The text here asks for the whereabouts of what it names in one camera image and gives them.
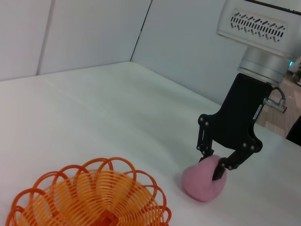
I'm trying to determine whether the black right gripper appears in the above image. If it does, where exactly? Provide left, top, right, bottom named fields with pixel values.
left=196, top=73, right=274, bottom=182

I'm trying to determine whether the dark background object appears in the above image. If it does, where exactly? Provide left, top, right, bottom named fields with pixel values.
left=285, top=114, right=301, bottom=143

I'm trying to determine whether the pink toy peach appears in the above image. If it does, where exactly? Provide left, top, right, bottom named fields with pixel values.
left=181, top=155, right=228, bottom=202

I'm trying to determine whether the orange plastic wire basket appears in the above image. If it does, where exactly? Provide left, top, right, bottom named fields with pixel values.
left=8, top=157, right=173, bottom=226

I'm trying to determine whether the grey cable with metal connector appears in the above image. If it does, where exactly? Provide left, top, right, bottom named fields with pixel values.
left=262, top=87, right=288, bottom=113

